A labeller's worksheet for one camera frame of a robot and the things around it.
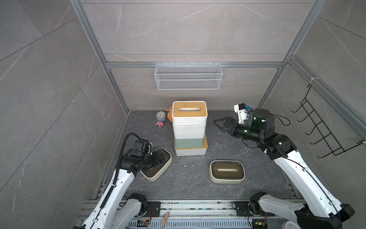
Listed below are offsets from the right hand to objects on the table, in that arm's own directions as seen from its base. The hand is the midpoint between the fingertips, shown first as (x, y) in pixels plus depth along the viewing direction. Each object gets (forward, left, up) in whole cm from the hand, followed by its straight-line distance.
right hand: (220, 124), depth 64 cm
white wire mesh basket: (+50, +15, -6) cm, 52 cm away
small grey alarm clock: (+35, +35, -32) cm, 59 cm away
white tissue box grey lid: (+4, +14, -14) cm, 20 cm away
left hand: (-6, +29, -21) cm, 36 cm away
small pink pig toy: (+28, +36, -33) cm, 56 cm away
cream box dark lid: (-10, -8, -31) cm, 34 cm away
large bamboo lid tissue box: (+4, +7, -32) cm, 33 cm away
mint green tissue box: (+5, +14, -24) cm, 29 cm away
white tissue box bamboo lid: (+4, +17, -8) cm, 19 cm away
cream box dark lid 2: (-11, +36, -30) cm, 48 cm away
